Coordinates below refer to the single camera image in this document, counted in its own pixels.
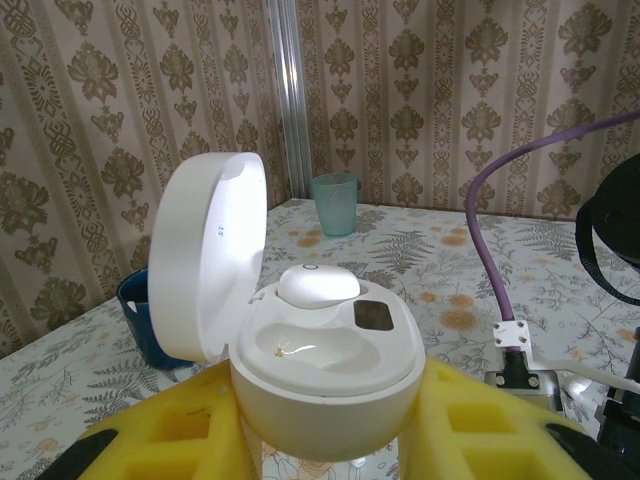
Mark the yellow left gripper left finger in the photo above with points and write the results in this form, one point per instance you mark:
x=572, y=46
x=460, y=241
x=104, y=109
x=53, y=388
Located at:
x=165, y=440

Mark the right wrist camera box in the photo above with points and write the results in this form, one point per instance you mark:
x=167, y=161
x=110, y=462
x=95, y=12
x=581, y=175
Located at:
x=520, y=385

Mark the aluminium frame post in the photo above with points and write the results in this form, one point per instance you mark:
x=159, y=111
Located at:
x=290, y=100

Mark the translucent teal cup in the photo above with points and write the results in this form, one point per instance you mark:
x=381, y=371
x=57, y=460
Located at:
x=335, y=210

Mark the dark blue cup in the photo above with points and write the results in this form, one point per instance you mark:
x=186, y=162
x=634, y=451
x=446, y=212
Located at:
x=140, y=330

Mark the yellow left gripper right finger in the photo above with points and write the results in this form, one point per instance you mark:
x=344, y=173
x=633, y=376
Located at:
x=480, y=440

